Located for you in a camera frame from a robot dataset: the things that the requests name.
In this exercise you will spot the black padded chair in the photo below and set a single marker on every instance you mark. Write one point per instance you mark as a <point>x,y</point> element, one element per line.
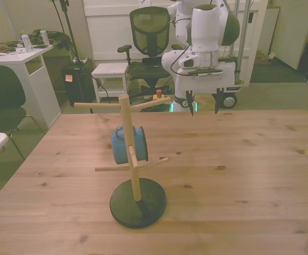
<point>0,90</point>

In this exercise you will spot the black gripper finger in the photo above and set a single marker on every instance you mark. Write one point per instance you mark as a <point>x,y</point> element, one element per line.
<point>191,102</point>
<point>217,103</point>

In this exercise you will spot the camouflage cloth pile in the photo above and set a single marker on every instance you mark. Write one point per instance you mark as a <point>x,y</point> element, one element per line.
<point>57,37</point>

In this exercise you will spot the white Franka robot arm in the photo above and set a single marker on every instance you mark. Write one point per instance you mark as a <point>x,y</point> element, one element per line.
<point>204,32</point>

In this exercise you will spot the black tripod pole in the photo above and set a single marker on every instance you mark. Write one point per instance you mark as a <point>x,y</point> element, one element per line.
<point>69,29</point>

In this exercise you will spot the wooden mug tree black base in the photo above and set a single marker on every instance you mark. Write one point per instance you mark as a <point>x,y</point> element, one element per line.
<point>124,119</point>

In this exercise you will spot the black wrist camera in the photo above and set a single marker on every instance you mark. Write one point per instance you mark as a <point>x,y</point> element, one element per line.
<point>207,72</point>

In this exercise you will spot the black mesh office chair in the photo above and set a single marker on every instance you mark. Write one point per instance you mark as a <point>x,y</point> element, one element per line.
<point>150,32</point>

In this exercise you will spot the blue ceramic mug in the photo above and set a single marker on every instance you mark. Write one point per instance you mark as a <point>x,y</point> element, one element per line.
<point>119,151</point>

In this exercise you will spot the red emergency stop button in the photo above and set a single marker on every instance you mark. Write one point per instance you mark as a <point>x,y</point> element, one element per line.
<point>159,93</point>

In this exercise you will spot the cardboard box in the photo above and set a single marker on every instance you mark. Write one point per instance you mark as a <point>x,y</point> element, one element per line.
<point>264,57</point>

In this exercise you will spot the clear plastic bottle green cap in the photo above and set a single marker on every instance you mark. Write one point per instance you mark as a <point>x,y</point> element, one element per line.
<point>27,42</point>
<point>44,37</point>

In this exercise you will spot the white power strip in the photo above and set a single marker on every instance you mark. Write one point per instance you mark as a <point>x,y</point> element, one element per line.
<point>80,60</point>

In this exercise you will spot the white desk with open side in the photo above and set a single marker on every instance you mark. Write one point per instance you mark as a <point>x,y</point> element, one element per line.
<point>37,79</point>

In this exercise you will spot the aluminium frame post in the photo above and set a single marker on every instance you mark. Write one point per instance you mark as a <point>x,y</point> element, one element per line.
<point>243,40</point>

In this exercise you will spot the small white side table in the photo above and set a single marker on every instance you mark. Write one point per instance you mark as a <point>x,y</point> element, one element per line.
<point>110,69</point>

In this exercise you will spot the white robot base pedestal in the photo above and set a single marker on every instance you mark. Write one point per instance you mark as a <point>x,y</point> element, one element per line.
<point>181,103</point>

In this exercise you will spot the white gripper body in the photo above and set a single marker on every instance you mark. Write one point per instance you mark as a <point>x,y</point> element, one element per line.
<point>204,84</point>

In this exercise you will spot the small white box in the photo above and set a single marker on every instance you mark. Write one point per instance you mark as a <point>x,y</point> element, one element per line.
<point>20,50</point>

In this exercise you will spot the black bin with orange note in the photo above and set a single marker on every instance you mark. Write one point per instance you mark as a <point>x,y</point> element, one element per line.
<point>77,87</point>

